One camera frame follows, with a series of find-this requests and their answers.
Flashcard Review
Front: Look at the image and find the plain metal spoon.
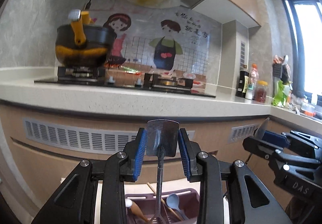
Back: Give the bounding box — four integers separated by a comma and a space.
245, 117, 270, 165

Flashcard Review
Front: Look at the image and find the blue plastic spoon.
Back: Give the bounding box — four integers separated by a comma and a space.
166, 193, 188, 220

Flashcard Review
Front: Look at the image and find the wooden-handled utensil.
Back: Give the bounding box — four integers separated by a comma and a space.
130, 201, 149, 223

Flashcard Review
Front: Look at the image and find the square metal spatula spoon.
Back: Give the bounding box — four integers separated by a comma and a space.
146, 119, 180, 223

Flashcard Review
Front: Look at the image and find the wooden chopstick crossing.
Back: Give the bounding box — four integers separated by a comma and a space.
146, 183, 184, 221

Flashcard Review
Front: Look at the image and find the white ball-end utensil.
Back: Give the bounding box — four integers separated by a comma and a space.
125, 198, 133, 209

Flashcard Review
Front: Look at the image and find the kitchen window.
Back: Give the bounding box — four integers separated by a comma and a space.
282, 0, 321, 106

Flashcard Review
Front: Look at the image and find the right metal vent grille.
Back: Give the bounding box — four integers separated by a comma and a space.
228, 124, 259, 143

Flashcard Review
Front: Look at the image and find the maroon plastic utensil caddy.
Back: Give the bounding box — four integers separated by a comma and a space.
125, 189, 199, 223

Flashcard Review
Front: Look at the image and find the long metal vent grille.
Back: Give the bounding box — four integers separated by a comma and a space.
23, 117, 195, 155

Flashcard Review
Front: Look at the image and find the green plastic bag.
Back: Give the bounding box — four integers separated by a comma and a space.
272, 80, 291, 108

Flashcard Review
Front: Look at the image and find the red chili jar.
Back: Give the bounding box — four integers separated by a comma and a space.
254, 81, 268, 103

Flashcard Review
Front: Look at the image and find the orange-cap bottle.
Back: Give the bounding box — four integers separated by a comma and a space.
245, 63, 259, 100

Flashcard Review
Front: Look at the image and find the dark soy sauce bottle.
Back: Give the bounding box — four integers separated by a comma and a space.
236, 70, 249, 98

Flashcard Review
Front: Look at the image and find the black utensil holder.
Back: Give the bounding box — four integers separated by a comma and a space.
272, 55, 291, 84

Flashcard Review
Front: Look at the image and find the wooden cabinet front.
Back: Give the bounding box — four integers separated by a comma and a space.
0, 102, 322, 224

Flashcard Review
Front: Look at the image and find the gas stove top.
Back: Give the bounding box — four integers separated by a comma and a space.
34, 65, 216, 98

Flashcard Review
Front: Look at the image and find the cartoon couple backsplash sticker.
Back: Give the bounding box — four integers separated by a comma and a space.
89, 2, 222, 92

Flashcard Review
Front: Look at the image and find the black yellow cooking pot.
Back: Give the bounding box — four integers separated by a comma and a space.
55, 9, 117, 68

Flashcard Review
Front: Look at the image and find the beige stone countertop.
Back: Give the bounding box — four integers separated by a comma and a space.
1, 67, 321, 135

